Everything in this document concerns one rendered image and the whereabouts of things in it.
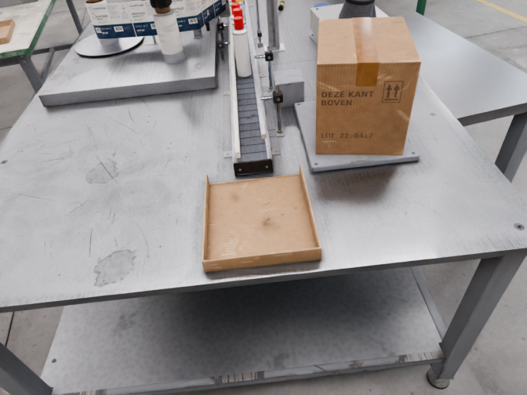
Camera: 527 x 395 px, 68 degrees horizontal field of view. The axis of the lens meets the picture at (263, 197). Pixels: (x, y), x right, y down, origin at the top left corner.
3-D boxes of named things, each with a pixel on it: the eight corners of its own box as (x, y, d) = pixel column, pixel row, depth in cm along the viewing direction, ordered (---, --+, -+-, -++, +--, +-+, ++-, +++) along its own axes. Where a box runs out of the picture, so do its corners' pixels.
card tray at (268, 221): (208, 184, 109) (205, 173, 106) (301, 174, 109) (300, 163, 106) (205, 273, 87) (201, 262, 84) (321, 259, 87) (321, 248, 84)
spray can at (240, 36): (238, 72, 148) (230, 16, 134) (251, 70, 148) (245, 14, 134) (238, 78, 144) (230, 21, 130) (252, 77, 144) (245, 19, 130)
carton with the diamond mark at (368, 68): (317, 101, 133) (318, 19, 115) (390, 100, 130) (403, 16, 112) (315, 154, 112) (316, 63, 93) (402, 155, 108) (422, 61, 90)
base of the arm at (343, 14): (333, 16, 165) (336, -10, 157) (368, 12, 166) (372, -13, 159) (344, 30, 154) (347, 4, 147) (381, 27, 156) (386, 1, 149)
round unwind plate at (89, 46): (85, 35, 191) (84, 32, 190) (147, 28, 191) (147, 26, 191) (67, 61, 169) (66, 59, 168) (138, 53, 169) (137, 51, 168)
